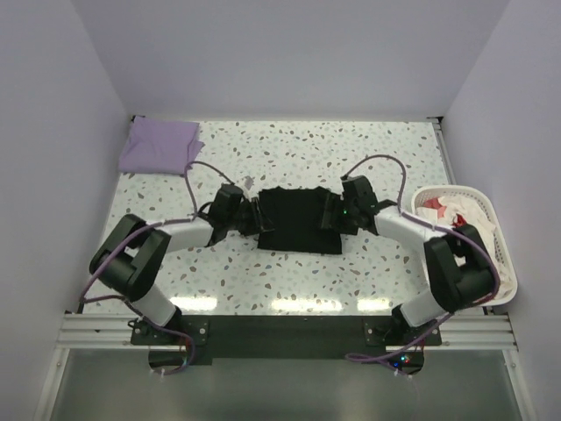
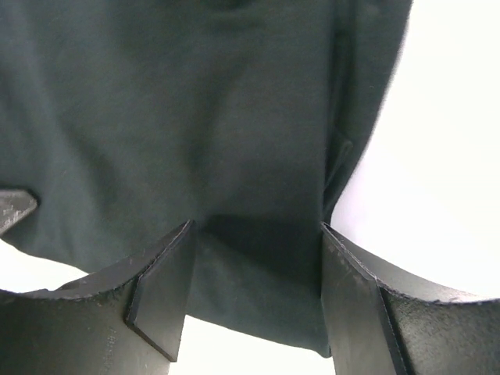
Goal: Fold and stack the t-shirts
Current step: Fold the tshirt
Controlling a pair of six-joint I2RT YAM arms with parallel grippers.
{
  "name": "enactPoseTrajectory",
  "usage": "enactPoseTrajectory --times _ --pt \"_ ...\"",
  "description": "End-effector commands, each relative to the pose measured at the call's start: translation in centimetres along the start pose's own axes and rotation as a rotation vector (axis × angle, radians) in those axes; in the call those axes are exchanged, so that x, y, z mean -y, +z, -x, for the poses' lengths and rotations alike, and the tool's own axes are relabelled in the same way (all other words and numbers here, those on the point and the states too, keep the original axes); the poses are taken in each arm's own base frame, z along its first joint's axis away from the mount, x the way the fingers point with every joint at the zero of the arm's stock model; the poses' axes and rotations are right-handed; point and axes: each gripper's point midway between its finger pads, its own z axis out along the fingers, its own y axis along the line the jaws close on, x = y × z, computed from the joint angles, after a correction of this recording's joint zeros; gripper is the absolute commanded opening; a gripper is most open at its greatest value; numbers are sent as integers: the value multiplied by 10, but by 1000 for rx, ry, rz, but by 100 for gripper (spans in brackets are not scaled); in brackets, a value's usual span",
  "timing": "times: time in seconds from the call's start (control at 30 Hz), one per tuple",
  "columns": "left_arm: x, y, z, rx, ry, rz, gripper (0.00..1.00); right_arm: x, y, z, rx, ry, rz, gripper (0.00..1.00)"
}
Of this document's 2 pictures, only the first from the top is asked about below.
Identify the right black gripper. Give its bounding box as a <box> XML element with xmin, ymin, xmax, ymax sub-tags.
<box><xmin>316</xmin><ymin>193</ymin><xmax>358</xmax><ymax>236</ymax></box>

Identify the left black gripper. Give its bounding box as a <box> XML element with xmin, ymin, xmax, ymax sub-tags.
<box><xmin>226</xmin><ymin>196</ymin><xmax>275</xmax><ymax>237</ymax></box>

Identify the black t shirt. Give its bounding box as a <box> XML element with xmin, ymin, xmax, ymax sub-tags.
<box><xmin>258</xmin><ymin>187</ymin><xmax>342</xmax><ymax>255</ymax></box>

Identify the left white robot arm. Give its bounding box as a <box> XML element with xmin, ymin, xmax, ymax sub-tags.
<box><xmin>88</xmin><ymin>184</ymin><xmax>273</xmax><ymax>344</ymax></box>

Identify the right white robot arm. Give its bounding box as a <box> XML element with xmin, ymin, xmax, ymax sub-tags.
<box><xmin>319</xmin><ymin>175</ymin><xmax>500</xmax><ymax>345</ymax></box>

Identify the white laundry basket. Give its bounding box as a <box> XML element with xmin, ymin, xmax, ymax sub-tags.
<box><xmin>411</xmin><ymin>185</ymin><xmax>518</xmax><ymax>306</ymax></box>

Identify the white red print t shirt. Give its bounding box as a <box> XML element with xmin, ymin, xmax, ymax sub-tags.
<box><xmin>415</xmin><ymin>196</ymin><xmax>513</xmax><ymax>299</ymax></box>

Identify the folded purple t shirt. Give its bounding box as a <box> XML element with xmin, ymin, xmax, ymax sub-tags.
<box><xmin>117</xmin><ymin>115</ymin><xmax>204</xmax><ymax>175</ymax></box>

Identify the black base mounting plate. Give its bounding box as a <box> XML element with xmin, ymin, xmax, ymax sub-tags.
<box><xmin>128</xmin><ymin>315</ymin><xmax>443</xmax><ymax>371</ymax></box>

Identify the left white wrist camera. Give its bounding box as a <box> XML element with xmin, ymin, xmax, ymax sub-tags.
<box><xmin>244</xmin><ymin>175</ymin><xmax>254</xmax><ymax>190</ymax></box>

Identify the aluminium frame rail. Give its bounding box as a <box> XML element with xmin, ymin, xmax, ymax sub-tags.
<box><xmin>55</xmin><ymin>314</ymin><xmax>518</xmax><ymax>351</ymax></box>

